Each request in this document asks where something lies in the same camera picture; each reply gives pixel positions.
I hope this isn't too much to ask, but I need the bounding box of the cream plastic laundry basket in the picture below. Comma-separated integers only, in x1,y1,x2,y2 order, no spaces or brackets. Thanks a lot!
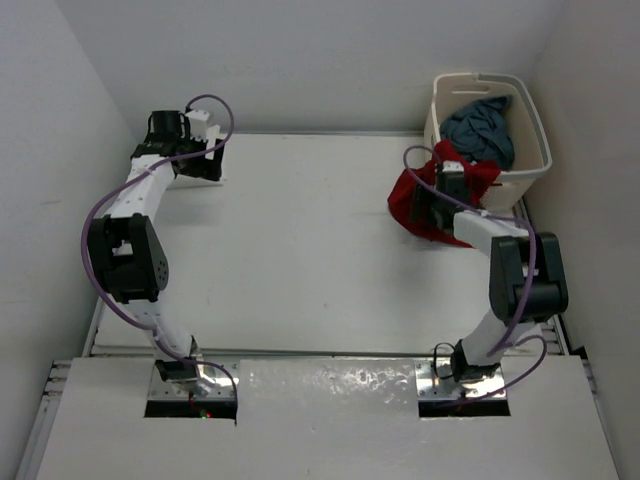
424,73,552,212

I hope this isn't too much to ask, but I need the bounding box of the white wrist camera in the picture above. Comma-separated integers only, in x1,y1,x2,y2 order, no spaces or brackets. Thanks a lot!
441,161,464,174
185,109,211,142

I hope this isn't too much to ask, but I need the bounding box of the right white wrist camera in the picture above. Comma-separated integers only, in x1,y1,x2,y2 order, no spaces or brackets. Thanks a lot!
441,161,464,174

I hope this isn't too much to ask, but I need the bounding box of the blue t shirt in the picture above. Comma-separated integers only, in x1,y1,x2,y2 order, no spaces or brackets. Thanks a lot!
439,95,515,171

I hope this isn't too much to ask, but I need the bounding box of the metal base plate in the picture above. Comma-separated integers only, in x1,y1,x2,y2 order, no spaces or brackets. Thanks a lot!
147,359,240,402
414,357,506,402

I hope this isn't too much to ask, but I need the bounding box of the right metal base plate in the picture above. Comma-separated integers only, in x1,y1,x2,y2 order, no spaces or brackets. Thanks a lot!
414,357,506,402

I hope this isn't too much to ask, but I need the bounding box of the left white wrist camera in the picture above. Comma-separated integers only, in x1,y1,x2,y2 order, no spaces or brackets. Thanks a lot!
185,109,211,142

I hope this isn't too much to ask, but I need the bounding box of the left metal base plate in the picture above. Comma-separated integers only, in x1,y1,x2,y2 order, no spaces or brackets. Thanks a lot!
147,359,240,402

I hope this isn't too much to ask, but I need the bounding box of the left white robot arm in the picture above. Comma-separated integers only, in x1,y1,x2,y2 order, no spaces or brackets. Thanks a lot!
87,108,224,390

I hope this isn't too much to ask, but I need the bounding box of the white foreground cover board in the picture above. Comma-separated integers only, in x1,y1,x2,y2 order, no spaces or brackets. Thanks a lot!
38,357,617,479

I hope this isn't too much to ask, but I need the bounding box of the red t shirt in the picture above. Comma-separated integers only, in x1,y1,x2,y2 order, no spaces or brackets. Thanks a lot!
387,139,501,248

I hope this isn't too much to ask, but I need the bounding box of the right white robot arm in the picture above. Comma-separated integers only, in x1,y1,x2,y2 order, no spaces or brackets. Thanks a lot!
406,169,569,382

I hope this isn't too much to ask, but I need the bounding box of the white printed t shirt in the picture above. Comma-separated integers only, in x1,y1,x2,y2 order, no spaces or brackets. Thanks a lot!
169,125,225,189

